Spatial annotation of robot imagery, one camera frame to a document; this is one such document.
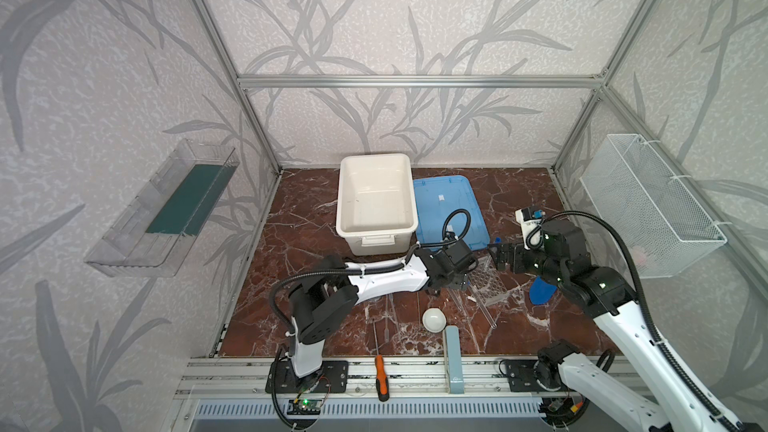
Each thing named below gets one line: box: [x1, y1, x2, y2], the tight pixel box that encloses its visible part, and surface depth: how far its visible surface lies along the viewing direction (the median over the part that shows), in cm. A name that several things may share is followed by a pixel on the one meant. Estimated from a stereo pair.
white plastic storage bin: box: [336, 154, 419, 256], surface depth 104 cm
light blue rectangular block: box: [445, 325, 464, 395], surface depth 75 cm
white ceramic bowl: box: [421, 307, 447, 333], surface depth 84 cm
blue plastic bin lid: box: [414, 175, 490, 251], surface depth 113 cm
